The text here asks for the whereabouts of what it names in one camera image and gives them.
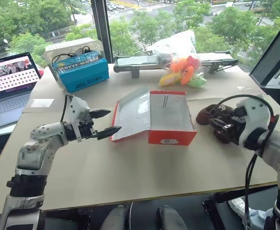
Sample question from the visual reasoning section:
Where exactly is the clear plastic toy bag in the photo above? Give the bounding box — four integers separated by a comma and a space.
145, 29, 208, 89

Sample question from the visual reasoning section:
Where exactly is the dark item in bag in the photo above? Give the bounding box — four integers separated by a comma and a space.
157, 52, 173, 66

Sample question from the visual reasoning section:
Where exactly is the open grey laptop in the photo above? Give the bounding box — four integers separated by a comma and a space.
0, 52, 42, 132

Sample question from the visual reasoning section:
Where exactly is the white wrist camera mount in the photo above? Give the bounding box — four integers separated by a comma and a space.
236, 95, 274, 145
66, 94, 91, 142

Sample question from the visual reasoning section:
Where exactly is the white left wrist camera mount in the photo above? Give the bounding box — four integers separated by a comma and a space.
66, 94, 91, 142

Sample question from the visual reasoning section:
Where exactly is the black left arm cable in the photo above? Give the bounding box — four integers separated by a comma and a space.
60, 94, 70, 123

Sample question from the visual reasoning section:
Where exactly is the green plush toy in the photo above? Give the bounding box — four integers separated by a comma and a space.
187, 72, 208, 89

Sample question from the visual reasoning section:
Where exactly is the orange plush toy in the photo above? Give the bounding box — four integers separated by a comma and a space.
170, 55, 201, 86

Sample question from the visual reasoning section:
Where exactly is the white paper note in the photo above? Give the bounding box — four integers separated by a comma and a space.
30, 98, 55, 108

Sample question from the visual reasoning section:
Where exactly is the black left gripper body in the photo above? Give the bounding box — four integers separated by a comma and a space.
77, 112, 99, 141

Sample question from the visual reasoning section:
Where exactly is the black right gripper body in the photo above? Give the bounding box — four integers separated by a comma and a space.
211, 106, 247, 145

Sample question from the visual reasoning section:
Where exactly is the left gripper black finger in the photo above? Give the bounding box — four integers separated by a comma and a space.
89, 109, 112, 120
96, 126, 123, 141

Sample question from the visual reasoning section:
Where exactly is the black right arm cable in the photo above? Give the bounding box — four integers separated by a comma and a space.
217, 93, 280, 230

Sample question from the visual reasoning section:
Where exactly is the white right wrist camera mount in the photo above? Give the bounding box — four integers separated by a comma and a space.
236, 95, 274, 145

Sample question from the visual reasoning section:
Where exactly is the thin black cable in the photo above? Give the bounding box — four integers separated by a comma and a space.
51, 46, 93, 65

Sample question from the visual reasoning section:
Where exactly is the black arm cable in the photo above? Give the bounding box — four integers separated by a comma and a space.
60, 94, 70, 123
217, 93, 280, 230

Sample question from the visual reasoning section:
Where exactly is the red shoe box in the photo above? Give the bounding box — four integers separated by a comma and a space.
109, 86, 198, 147

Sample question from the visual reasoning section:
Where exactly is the dark slanted window frame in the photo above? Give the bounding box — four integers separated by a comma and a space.
248, 11, 280, 86

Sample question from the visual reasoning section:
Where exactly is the thin white cable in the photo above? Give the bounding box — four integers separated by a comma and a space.
129, 201, 134, 230

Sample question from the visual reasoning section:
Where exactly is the blue cardboard box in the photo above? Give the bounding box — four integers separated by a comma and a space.
52, 51, 110, 93

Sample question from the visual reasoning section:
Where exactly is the black table frame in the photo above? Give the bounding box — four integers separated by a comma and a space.
201, 185, 280, 230

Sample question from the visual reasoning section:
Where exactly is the clear plastic storage container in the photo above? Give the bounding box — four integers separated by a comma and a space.
43, 37, 102, 90

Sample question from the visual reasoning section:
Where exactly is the black vertical window post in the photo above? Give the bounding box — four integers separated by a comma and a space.
90, 0, 114, 64

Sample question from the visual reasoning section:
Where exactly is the yellow plush toy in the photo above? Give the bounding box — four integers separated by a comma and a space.
158, 72, 183, 87

